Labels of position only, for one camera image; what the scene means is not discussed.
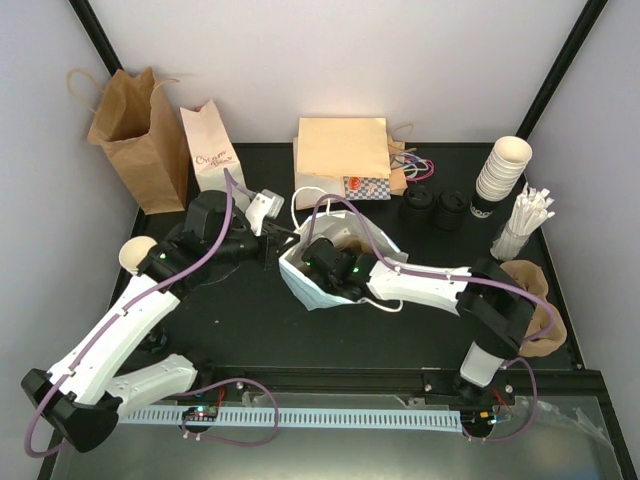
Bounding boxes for light blue paper bag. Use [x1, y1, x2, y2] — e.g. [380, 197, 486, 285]
[278, 189, 408, 311]

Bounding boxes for brown pulp cup carrier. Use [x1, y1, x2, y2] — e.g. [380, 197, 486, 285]
[338, 238, 373, 257]

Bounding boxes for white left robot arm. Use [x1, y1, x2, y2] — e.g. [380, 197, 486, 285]
[21, 190, 300, 453]

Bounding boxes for paper cup near left arm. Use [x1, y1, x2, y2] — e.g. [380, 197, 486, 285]
[118, 236, 157, 275]

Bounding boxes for flat tan paper bag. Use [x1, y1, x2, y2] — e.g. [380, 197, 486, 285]
[296, 117, 391, 179]

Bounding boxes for pink cream paper bag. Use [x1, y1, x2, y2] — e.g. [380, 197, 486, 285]
[180, 100, 245, 192]

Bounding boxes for left stack black lids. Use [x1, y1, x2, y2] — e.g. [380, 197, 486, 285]
[399, 183, 436, 228]

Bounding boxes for stack black lids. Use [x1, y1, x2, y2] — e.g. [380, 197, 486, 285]
[399, 183, 436, 228]
[433, 190, 469, 232]

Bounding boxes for right stack black lids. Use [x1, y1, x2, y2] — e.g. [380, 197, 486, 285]
[433, 190, 469, 232]

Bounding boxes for brown kraft paper bag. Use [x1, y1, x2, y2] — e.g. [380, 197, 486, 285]
[66, 67, 190, 215]

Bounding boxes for small lit circuit board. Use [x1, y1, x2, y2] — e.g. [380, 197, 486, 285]
[182, 406, 219, 422]

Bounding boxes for stack of white paper cups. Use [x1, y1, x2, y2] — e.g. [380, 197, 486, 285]
[470, 136, 533, 219]

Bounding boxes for bundle of white straws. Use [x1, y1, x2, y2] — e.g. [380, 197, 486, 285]
[490, 183, 555, 261]

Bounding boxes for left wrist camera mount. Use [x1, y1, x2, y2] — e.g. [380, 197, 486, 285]
[245, 189, 284, 237]

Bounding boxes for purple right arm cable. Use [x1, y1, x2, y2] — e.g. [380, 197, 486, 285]
[305, 194, 559, 444]

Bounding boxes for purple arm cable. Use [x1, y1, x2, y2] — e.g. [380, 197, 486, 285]
[305, 194, 559, 444]
[23, 168, 279, 459]

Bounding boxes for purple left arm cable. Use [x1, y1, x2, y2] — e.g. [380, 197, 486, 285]
[23, 168, 279, 459]

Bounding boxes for flat bags with coloured handles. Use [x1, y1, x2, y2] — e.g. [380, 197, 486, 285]
[387, 123, 435, 196]

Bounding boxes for light blue slotted cable duct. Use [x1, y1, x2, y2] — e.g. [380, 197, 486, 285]
[120, 405, 462, 433]

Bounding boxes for black left frame post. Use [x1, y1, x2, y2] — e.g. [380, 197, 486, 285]
[69, 0, 123, 76]

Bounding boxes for black frame post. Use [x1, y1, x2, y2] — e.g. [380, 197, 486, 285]
[515, 0, 608, 140]
[69, 0, 123, 76]

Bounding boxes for black right frame post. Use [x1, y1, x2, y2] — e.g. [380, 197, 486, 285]
[515, 0, 608, 140]

